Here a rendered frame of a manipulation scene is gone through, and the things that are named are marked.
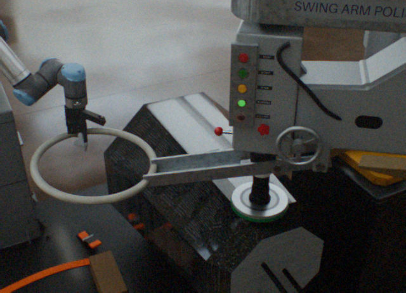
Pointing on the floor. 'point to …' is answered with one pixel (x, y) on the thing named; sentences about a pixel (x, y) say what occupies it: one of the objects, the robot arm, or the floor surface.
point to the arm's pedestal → (14, 184)
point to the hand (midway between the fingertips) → (85, 144)
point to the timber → (106, 274)
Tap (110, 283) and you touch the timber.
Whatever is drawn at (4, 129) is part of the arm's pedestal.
